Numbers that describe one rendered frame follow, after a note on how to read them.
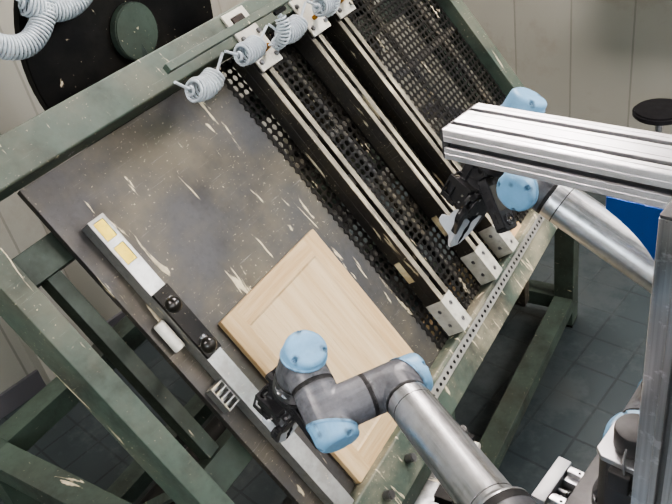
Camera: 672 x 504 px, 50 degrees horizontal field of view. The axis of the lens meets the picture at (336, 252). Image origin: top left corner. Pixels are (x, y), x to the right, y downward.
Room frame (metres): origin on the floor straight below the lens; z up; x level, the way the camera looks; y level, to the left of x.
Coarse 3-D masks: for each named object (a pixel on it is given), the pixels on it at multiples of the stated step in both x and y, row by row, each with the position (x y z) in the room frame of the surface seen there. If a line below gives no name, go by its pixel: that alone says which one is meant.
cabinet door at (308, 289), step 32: (288, 256) 1.66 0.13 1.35; (320, 256) 1.71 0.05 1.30; (256, 288) 1.54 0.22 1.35; (288, 288) 1.59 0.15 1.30; (320, 288) 1.63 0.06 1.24; (352, 288) 1.68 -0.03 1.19; (224, 320) 1.43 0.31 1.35; (256, 320) 1.47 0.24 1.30; (288, 320) 1.51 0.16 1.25; (320, 320) 1.55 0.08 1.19; (352, 320) 1.60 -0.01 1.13; (384, 320) 1.64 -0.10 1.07; (256, 352) 1.40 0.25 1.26; (352, 352) 1.52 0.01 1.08; (384, 352) 1.56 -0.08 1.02; (384, 416) 1.40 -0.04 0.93; (352, 448) 1.30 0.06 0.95
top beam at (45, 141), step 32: (256, 0) 2.21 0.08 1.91; (192, 32) 1.98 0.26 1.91; (160, 64) 1.84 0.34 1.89; (192, 64) 1.90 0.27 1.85; (96, 96) 1.67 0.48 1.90; (128, 96) 1.72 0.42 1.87; (160, 96) 1.81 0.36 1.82; (32, 128) 1.53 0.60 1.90; (64, 128) 1.57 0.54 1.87; (96, 128) 1.60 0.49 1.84; (0, 160) 1.43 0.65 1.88; (32, 160) 1.47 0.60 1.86; (64, 160) 1.59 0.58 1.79; (0, 192) 1.39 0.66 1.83
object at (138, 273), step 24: (96, 240) 1.46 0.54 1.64; (120, 240) 1.47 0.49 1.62; (120, 264) 1.43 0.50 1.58; (144, 264) 1.44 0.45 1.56; (144, 288) 1.39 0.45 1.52; (216, 360) 1.32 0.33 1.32; (240, 384) 1.30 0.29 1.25; (240, 408) 1.28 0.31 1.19; (264, 432) 1.25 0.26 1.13; (288, 456) 1.21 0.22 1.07; (312, 456) 1.22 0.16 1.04; (312, 480) 1.18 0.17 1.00; (336, 480) 1.20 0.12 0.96
